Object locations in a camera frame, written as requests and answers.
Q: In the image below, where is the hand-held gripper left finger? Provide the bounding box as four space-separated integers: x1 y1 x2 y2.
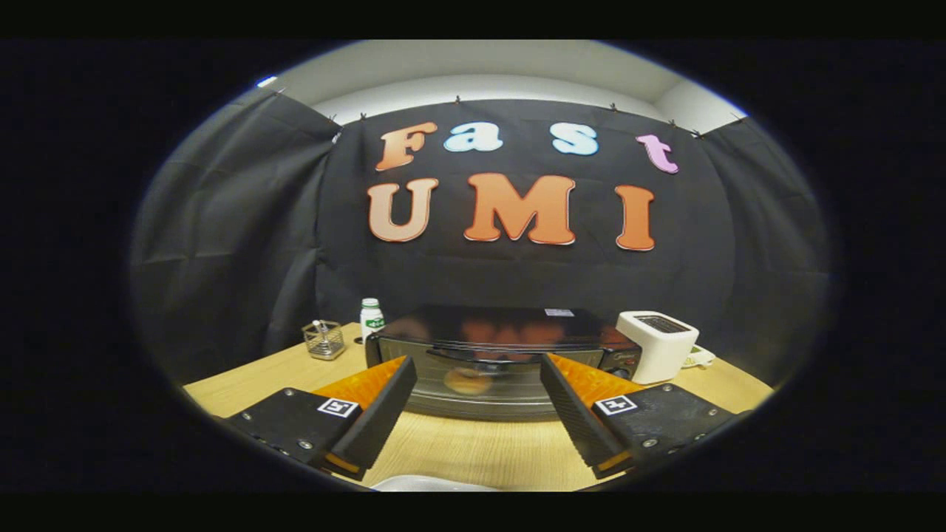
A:
222 355 418 481

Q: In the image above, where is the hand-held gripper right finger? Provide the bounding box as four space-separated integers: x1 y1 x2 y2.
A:
540 352 740 480

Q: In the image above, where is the brown bread roll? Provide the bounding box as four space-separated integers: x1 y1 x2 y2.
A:
443 367 494 397

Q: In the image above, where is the black toaster oven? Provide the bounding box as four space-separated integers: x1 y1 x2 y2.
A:
364 305 644 423

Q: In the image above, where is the white toaster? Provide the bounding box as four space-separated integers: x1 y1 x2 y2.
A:
616 310 701 386

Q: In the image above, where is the white plate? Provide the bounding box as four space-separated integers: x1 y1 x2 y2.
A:
370 475 503 492

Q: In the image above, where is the white bottle green label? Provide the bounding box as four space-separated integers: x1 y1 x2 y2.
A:
359 298 386 343

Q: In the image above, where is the wire mesh holder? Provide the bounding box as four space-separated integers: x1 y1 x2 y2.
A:
302 321 347 361

